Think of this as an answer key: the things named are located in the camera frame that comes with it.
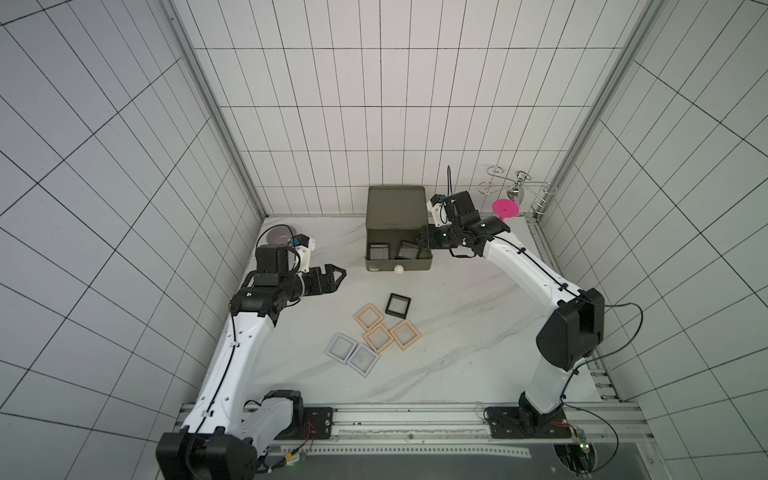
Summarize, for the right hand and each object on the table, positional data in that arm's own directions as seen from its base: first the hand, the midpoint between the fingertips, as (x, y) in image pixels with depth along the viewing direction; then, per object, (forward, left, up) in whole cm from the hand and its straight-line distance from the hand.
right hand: (410, 237), depth 83 cm
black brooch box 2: (-10, +3, -22) cm, 24 cm away
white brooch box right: (-27, +12, -23) cm, 38 cm away
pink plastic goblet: (+8, -27, +5) cm, 29 cm away
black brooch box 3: (+1, +10, -8) cm, 12 cm away
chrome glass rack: (+17, -32, +6) cm, 36 cm away
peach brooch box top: (-15, +12, -21) cm, 29 cm away
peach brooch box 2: (-19, 0, -23) cm, 30 cm away
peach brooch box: (-21, +8, -22) cm, 31 cm away
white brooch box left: (-24, +19, -24) cm, 39 cm away
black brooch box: (+1, +1, -8) cm, 8 cm away
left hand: (-15, +20, -2) cm, 25 cm away
